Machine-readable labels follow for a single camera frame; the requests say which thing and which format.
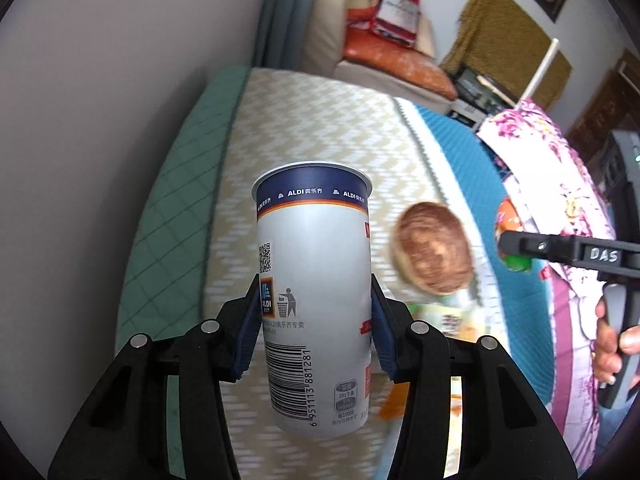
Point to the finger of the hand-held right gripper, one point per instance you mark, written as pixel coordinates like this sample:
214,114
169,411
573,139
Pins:
540,247

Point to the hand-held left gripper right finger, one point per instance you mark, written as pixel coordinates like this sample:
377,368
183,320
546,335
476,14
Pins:
380,330

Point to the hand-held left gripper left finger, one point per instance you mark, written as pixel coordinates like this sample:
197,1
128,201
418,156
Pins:
247,330

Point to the orange and green snack packet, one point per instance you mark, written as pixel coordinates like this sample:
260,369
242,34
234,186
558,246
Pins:
507,220

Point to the white paper cup navy rim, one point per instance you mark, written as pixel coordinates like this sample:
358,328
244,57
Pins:
315,260

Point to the brown round bread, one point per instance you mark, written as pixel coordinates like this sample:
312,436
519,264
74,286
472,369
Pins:
432,250

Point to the person's right hand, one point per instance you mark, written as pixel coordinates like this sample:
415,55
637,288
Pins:
607,340

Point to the pink floral blanket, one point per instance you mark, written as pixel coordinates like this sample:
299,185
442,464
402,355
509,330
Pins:
560,185

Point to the dark wooden cabinet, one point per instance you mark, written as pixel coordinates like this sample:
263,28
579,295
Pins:
600,110

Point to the white electronic device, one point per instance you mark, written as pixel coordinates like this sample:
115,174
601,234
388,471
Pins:
465,112

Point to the green quilted mattress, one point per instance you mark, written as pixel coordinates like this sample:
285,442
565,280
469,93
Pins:
175,185

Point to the black electronic device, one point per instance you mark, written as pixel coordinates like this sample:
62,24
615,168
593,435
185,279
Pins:
480,85

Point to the mustard patterned cloth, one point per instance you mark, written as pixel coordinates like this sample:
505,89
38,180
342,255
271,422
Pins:
495,30

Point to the orange seat cushion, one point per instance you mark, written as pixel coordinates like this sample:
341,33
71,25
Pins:
400,67

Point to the cream pillow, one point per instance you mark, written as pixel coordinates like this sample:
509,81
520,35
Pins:
426,35

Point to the red gift bag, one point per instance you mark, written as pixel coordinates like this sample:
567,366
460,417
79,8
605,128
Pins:
397,10

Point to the cream sofa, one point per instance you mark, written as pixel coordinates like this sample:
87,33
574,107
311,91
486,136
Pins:
325,20

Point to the grey blue curtain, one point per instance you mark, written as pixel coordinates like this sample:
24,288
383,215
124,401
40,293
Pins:
287,10

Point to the white frame bar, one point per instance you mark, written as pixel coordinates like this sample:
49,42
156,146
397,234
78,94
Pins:
542,67

